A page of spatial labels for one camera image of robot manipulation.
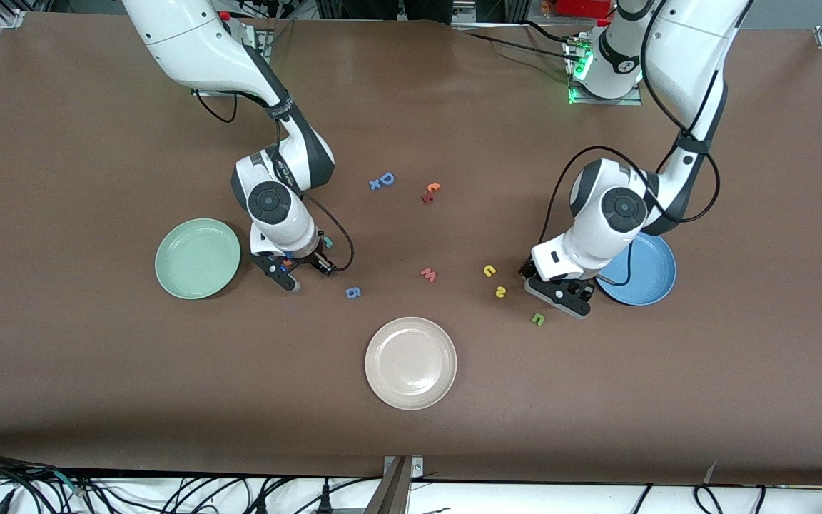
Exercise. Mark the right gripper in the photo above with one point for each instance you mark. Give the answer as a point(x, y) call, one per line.
point(313, 259)

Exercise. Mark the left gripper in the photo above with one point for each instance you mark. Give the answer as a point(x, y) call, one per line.
point(585, 289)

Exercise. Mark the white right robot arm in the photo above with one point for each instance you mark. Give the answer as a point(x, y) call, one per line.
point(197, 43)

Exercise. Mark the blue foam letter g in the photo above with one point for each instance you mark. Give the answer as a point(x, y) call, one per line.
point(349, 292)

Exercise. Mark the red foam letter w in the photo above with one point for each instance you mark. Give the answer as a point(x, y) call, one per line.
point(429, 275)

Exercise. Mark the blue foam letter D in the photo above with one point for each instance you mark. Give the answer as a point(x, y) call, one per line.
point(382, 178)

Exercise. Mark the blue plate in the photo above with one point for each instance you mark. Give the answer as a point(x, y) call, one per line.
point(646, 275)

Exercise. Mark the green plate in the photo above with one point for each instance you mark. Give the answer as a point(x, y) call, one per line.
point(197, 258)

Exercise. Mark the beige plate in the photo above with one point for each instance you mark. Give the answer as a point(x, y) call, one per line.
point(411, 364)

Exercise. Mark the black power plug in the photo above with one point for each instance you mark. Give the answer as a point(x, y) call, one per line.
point(324, 503)

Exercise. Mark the red box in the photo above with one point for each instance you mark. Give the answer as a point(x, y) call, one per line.
point(586, 7)

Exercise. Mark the grey tape flap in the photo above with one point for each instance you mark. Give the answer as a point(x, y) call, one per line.
point(711, 472)

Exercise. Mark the aluminium table edge bracket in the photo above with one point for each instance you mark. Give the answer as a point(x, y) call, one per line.
point(397, 492)

